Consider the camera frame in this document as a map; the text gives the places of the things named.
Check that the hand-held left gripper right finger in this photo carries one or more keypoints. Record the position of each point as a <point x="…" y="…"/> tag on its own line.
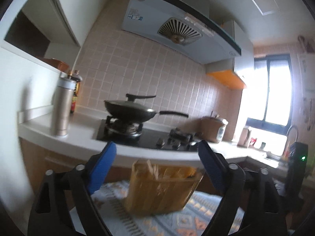
<point x="211" y="167"/>

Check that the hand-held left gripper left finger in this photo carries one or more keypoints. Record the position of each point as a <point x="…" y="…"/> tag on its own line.
<point x="103" y="167"/>

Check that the yellow utensil basket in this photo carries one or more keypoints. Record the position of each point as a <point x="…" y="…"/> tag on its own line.
<point x="157" y="196"/>

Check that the yellow bottle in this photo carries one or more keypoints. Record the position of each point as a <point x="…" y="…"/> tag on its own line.
<point x="286" y="155"/>

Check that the brown rice cooker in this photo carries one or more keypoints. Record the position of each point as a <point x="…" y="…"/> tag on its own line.
<point x="212" y="130"/>

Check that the metal faucet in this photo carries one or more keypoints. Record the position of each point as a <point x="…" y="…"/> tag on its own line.
<point x="291" y="130"/>

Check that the small dark cup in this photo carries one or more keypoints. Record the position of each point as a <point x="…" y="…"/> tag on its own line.
<point x="263" y="145"/>

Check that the pink electric kettle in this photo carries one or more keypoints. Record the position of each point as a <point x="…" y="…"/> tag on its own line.
<point x="244" y="137"/>

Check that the red packet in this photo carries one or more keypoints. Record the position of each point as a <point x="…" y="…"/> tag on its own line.
<point x="253" y="141"/>

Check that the black gas stove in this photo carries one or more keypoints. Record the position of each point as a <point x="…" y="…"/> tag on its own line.
<point x="147" y="139"/>

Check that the black frying pan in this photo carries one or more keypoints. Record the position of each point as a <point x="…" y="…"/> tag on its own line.
<point x="128" y="115"/>

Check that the patterned cloth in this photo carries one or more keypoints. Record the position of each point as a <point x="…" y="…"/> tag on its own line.
<point x="187" y="221"/>

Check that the gold thermos flask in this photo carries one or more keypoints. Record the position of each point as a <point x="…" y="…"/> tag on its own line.
<point x="61" y="110"/>

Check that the wooden base cabinet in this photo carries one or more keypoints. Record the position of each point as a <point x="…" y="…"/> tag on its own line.
<point x="32" y="159"/>

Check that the dark framed window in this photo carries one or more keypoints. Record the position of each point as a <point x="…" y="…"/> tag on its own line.
<point x="260" y="78"/>

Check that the brown box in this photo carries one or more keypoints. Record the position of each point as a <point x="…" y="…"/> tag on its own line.
<point x="57" y="64"/>

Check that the pale blue range hood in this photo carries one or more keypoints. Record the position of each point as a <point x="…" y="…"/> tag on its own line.
<point x="152" y="24"/>

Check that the orange wall cabinet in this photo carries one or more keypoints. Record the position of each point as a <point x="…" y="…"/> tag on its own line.
<point x="226" y="77"/>

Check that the wall poster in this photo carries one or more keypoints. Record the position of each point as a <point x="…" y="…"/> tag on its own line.
<point x="307" y="73"/>

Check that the white wall cabinet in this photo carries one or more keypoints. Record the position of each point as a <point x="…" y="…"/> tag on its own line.
<point x="61" y="9"/>

